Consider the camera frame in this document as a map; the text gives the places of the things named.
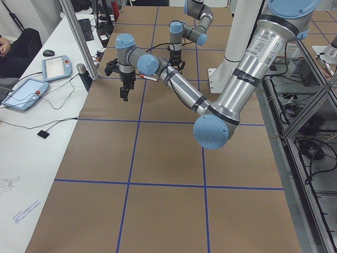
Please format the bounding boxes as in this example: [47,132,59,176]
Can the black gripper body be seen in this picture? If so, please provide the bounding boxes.
[169,51,186,69]
[120,71,136,90]

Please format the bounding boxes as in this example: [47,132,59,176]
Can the red and white marker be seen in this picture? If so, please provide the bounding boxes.
[140,74,159,82]

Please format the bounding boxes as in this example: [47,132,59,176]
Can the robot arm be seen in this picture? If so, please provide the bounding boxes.
[115,1,319,150]
[168,0,213,72]

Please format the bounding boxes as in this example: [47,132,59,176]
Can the black water bottle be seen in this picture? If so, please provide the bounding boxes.
[76,63,92,92]

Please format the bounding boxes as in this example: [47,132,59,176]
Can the black keyboard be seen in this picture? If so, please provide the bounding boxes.
[78,18,94,41]

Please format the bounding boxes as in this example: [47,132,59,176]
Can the far teach pendant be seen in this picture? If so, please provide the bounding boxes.
[42,55,72,82]

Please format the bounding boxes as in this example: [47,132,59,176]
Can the teach pendant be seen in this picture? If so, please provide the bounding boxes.
[42,55,72,82]
[2,78,49,111]

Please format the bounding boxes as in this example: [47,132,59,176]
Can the black computer mouse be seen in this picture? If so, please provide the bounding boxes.
[43,50,55,57]

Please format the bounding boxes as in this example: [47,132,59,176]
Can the small black square pad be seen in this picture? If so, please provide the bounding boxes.
[37,130,49,139]

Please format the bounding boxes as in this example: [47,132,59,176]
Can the near teach pendant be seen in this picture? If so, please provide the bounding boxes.
[2,78,49,111]

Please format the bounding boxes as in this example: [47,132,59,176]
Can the seated person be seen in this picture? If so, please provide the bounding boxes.
[0,27,43,80]

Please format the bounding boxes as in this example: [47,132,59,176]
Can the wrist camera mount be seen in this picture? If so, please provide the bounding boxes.
[104,58,120,76]

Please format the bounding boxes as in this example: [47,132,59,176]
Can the aluminium frame post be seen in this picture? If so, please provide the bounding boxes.
[59,0,98,80]

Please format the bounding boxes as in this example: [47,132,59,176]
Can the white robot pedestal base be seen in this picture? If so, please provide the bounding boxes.
[208,0,265,93]

